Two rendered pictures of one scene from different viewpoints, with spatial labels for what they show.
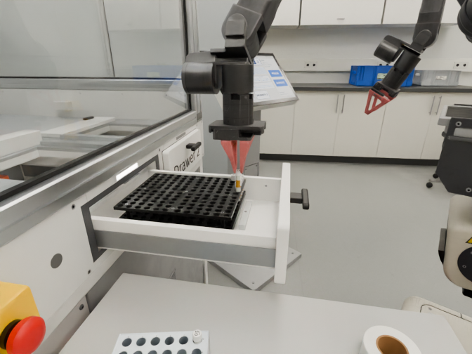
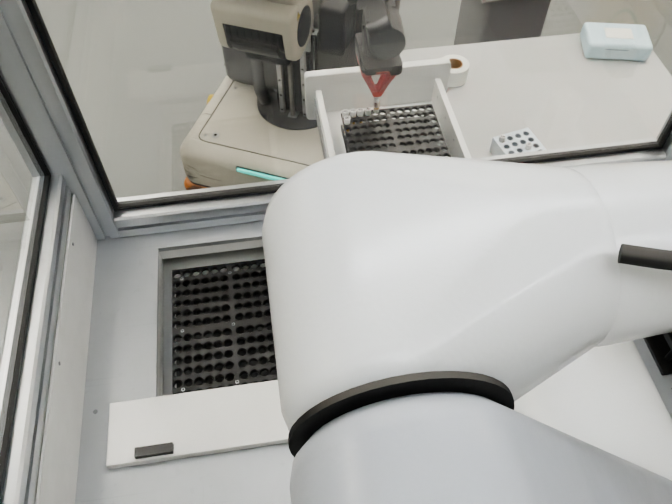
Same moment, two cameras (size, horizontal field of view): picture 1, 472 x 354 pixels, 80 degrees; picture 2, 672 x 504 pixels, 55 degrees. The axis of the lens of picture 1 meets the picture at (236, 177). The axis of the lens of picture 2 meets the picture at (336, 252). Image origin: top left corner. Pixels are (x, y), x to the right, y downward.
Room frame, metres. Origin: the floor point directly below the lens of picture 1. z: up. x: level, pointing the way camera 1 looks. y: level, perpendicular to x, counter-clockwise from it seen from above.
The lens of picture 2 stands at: (0.91, 0.86, 1.72)
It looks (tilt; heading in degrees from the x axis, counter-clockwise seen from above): 53 degrees down; 251
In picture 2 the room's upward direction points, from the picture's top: straight up
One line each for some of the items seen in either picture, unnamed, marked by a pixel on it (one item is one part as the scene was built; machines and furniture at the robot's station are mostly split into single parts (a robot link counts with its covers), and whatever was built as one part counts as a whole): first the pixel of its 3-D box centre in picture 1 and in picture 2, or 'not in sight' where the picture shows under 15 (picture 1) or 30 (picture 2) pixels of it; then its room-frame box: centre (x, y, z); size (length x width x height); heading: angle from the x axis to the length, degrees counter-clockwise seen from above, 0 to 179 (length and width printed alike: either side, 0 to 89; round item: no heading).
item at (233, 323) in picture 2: not in sight; (236, 335); (0.89, 0.36, 0.87); 0.22 x 0.18 x 0.06; 80
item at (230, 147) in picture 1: (241, 149); not in sight; (0.53, -0.01, 0.99); 0.07 x 0.07 x 0.09; 80
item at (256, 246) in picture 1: (183, 206); not in sight; (0.53, 0.11, 0.86); 0.40 x 0.26 x 0.06; 80
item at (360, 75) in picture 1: (379, 75); not in sight; (3.53, -1.70, 1.01); 0.61 x 0.41 x 0.22; 83
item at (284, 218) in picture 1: (283, 211); not in sight; (0.49, -0.09, 0.87); 0.29 x 0.02 x 0.11; 170
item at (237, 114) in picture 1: (238, 113); not in sight; (0.53, 0.00, 1.06); 0.10 x 0.07 x 0.07; 80
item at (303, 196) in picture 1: (298, 198); not in sight; (0.49, -0.12, 0.91); 0.07 x 0.04 x 0.01; 170
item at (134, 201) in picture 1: (187, 205); not in sight; (0.53, 0.10, 0.87); 0.22 x 0.18 x 0.06; 80
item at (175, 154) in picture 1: (185, 155); not in sight; (0.86, 0.16, 0.87); 0.29 x 0.02 x 0.11; 170
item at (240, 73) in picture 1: (234, 79); not in sight; (0.54, 0.00, 1.12); 0.07 x 0.06 x 0.07; 75
